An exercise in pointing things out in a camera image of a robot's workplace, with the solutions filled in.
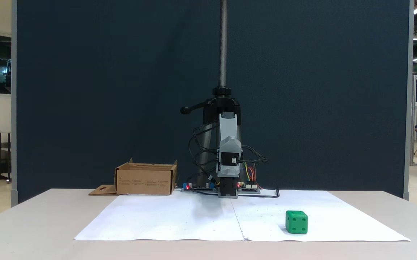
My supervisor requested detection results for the green die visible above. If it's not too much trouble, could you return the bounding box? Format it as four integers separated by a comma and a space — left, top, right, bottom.
285, 211, 308, 234

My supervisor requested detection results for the blue circuit board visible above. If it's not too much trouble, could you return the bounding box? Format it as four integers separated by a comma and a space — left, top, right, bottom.
181, 182, 218, 192

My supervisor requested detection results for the brown cardboard box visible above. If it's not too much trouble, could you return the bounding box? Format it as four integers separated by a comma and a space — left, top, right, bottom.
88, 158, 178, 196

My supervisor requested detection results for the black tripod with metal pole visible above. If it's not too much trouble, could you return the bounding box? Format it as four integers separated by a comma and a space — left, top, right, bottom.
180, 0, 245, 183

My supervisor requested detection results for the white paper sheet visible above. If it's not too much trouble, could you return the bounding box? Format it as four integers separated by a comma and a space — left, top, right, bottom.
74, 190, 411, 242

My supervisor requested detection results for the dark blue partition panel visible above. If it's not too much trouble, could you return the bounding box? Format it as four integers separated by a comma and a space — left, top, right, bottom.
12, 0, 410, 207

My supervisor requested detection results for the black wheeled cart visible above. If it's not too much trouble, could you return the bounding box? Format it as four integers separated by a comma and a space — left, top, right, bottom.
0, 132, 12, 183

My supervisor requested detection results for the thin black arm wire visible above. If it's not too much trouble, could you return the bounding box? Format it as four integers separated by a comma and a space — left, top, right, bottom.
187, 159, 219, 185
241, 144, 269, 165
188, 123, 220, 170

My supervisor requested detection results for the circuit board with jumper wires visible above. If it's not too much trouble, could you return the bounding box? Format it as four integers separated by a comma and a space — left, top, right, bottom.
237, 182, 261, 194

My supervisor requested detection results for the black cable on table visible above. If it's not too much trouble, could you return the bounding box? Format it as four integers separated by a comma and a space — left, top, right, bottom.
237, 188, 279, 199

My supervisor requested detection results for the grey framed wall window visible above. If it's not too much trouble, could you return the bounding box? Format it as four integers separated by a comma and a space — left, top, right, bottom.
0, 31, 12, 98

